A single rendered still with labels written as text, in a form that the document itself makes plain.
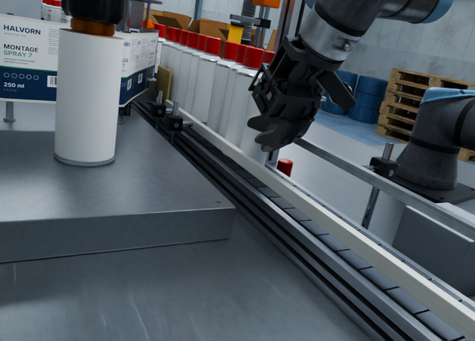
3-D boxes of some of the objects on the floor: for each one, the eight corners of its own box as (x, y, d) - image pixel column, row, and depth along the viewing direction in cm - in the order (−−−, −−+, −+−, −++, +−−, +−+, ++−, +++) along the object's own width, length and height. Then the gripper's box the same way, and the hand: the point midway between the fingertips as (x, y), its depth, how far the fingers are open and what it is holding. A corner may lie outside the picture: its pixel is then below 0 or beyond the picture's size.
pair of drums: (336, 109, 797) (346, 70, 773) (382, 124, 723) (394, 81, 699) (314, 108, 756) (325, 67, 732) (362, 124, 682) (374, 78, 658)
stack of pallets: (370, 132, 619) (389, 66, 588) (403, 131, 682) (423, 72, 651) (463, 165, 518) (492, 88, 487) (492, 160, 581) (519, 92, 550)
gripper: (278, 20, 54) (222, 129, 69) (306, 63, 49) (239, 170, 64) (326, 31, 59) (264, 131, 73) (356, 71, 54) (283, 170, 68)
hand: (269, 145), depth 69 cm, fingers closed, pressing on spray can
